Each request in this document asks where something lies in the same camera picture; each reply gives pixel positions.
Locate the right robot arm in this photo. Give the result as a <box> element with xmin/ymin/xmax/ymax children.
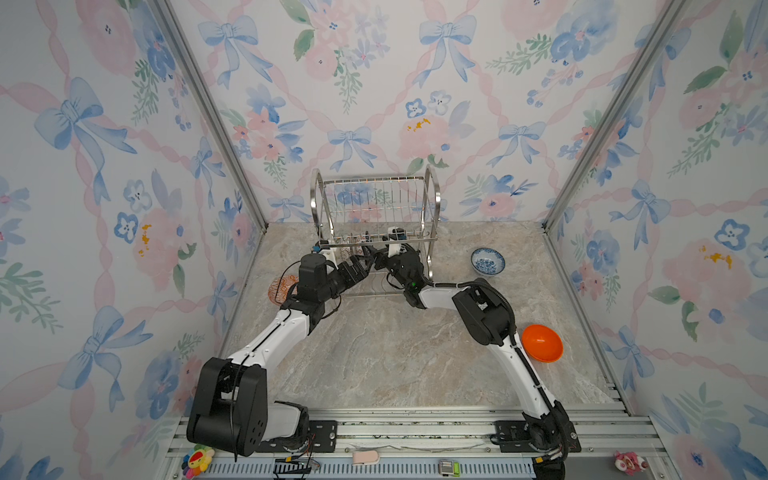
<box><xmin>363</xmin><ymin>243</ymin><xmax>578</xmax><ymax>463</ymax></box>

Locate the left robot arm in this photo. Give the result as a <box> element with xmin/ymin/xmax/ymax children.
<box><xmin>186</xmin><ymin>253</ymin><xmax>375</xmax><ymax>456</ymax></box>

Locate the plain orange bowl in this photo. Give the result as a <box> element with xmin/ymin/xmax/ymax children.
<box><xmin>521</xmin><ymin>324</ymin><xmax>564</xmax><ymax>363</ymax></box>

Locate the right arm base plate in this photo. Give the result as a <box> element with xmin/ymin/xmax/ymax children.
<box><xmin>490</xmin><ymin>420</ymin><xmax>582</xmax><ymax>455</ymax></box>

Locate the chrome wire dish rack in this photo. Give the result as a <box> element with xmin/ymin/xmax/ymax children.
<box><xmin>310</xmin><ymin>166</ymin><xmax>441</xmax><ymax>280</ymax></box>

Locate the pink eraser block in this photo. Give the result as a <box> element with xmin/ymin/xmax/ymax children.
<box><xmin>352</xmin><ymin>450</ymin><xmax>380</xmax><ymax>466</ymax></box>

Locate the blue white floral bowl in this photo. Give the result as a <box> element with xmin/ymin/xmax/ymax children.
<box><xmin>470</xmin><ymin>247</ymin><xmax>506</xmax><ymax>276</ymax></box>

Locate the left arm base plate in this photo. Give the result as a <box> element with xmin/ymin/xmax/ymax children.
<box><xmin>255</xmin><ymin>420</ymin><xmax>338</xmax><ymax>454</ymax></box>

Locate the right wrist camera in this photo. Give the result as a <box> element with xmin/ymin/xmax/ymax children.
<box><xmin>387</xmin><ymin>227</ymin><xmax>407</xmax><ymax>258</ymax></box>

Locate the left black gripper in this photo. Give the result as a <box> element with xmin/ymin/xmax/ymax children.
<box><xmin>317</xmin><ymin>255</ymin><xmax>372</xmax><ymax>305</ymax></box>

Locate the pink plush toy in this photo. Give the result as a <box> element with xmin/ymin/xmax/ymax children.
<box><xmin>614</xmin><ymin>452</ymin><xmax>649</xmax><ymax>476</ymax></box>

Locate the orange patterned bowl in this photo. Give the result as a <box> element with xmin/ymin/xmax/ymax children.
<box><xmin>267</xmin><ymin>274</ymin><xmax>298</xmax><ymax>305</ymax></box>

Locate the colourful flower toy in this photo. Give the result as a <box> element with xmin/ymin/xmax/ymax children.
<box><xmin>181</xmin><ymin>444</ymin><xmax>215</xmax><ymax>479</ymax></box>

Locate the small green device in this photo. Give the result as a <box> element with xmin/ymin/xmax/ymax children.
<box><xmin>438</xmin><ymin>459</ymin><xmax>461</xmax><ymax>478</ymax></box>

